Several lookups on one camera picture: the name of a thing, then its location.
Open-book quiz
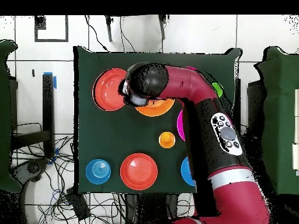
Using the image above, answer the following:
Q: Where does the red-orange plastic bowl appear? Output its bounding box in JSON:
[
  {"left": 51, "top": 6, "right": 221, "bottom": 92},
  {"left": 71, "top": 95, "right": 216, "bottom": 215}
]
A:
[
  {"left": 92, "top": 68, "right": 128, "bottom": 112},
  {"left": 120, "top": 153, "right": 159, "bottom": 191}
]

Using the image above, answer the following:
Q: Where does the tangle of cables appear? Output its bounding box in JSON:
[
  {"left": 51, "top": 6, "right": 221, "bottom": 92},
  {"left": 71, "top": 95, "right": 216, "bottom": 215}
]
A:
[{"left": 11, "top": 135, "right": 127, "bottom": 224}]

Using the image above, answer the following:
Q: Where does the dark green tablecloth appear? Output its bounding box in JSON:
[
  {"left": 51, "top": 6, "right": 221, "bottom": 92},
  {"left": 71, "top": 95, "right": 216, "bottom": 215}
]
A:
[{"left": 73, "top": 45, "right": 242, "bottom": 195}]

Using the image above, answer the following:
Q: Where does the large pink bowl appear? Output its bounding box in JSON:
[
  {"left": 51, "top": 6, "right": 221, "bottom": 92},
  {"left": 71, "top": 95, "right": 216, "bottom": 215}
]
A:
[{"left": 176, "top": 108, "right": 186, "bottom": 142}]

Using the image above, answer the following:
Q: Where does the small translucent blue bowl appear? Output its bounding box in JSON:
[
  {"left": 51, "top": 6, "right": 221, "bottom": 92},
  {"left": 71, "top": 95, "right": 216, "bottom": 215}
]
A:
[{"left": 85, "top": 159, "right": 112, "bottom": 185}]

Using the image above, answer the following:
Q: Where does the orange plastic cup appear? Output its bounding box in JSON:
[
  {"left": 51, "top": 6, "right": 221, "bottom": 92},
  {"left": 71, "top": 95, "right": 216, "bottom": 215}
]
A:
[{"left": 158, "top": 131, "right": 176, "bottom": 149}]

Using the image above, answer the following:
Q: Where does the black square frame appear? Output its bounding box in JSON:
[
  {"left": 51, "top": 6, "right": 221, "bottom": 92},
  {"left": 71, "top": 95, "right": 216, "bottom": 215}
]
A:
[{"left": 34, "top": 15, "right": 69, "bottom": 43}]

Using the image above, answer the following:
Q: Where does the black stand with blue tape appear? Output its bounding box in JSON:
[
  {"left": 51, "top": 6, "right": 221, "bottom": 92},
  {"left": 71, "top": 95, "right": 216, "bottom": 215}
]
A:
[{"left": 10, "top": 72, "right": 57, "bottom": 159}]

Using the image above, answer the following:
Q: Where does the green cloth side table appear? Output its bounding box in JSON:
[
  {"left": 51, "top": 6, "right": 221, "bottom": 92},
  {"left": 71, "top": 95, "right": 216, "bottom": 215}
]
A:
[
  {"left": 254, "top": 46, "right": 299, "bottom": 195},
  {"left": 0, "top": 39, "right": 22, "bottom": 194}
]

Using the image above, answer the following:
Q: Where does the green plastic cup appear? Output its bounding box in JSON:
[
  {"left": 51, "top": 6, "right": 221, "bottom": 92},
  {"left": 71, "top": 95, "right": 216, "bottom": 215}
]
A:
[{"left": 211, "top": 82, "right": 224, "bottom": 99}]

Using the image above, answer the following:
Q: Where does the large blue bowl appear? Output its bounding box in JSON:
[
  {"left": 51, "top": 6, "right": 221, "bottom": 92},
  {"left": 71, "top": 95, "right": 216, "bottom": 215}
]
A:
[{"left": 180, "top": 156, "right": 196, "bottom": 187}]

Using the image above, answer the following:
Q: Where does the large orange bowl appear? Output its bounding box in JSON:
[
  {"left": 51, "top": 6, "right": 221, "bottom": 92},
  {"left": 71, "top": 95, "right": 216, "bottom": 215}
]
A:
[{"left": 135, "top": 97, "right": 175, "bottom": 117}]

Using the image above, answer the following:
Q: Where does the thin black cable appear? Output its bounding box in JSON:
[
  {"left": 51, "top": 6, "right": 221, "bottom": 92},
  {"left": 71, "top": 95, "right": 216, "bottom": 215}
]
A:
[
  {"left": 84, "top": 15, "right": 109, "bottom": 53},
  {"left": 119, "top": 16, "right": 136, "bottom": 53}
]

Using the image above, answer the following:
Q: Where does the black pedestal base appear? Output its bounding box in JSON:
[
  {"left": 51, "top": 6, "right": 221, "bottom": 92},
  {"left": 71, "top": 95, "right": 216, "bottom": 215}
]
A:
[{"left": 124, "top": 193, "right": 179, "bottom": 224}]

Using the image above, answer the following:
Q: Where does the black tripod leg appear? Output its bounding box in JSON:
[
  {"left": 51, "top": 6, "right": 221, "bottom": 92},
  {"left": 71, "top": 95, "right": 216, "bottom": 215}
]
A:
[
  {"left": 104, "top": 15, "right": 113, "bottom": 43},
  {"left": 158, "top": 15, "right": 167, "bottom": 40}
]

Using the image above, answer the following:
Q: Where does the black power brick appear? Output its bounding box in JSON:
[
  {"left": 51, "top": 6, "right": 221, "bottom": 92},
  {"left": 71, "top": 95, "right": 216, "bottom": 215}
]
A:
[{"left": 65, "top": 187, "right": 91, "bottom": 221}]

